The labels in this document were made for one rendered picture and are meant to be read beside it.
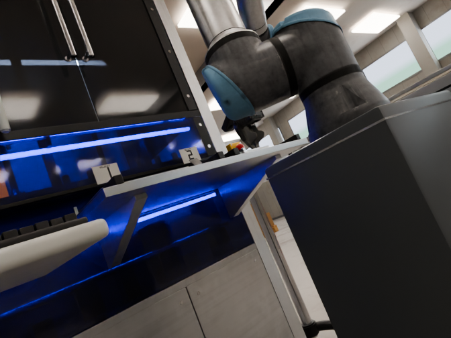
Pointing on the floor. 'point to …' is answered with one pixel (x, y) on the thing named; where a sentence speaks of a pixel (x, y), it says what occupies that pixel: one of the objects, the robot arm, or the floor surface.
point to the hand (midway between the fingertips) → (254, 149)
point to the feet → (312, 330)
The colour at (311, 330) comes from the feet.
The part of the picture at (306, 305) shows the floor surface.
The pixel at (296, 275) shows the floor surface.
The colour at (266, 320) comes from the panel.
